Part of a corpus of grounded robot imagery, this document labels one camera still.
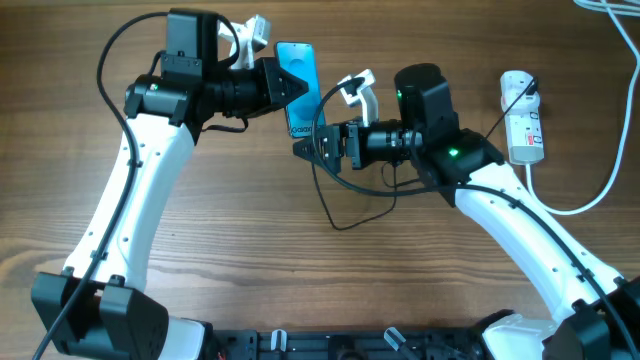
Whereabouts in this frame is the black USB charging cable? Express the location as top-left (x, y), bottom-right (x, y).
top-left (310, 77), bottom-right (539, 232)

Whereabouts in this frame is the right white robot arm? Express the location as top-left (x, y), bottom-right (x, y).
top-left (294, 63), bottom-right (639, 359)

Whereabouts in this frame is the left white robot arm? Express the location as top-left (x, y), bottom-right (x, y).
top-left (31, 8), bottom-right (307, 359)

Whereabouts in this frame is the white cables top corner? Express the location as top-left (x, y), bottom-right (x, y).
top-left (572, 0), bottom-right (640, 18)

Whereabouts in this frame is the blue Galaxy smartphone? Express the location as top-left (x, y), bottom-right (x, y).
top-left (274, 41), bottom-right (322, 139)

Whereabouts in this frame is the white power strip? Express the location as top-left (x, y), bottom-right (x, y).
top-left (500, 70), bottom-right (544, 165)

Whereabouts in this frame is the white power strip cord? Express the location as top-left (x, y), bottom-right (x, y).
top-left (524, 0), bottom-right (640, 217)

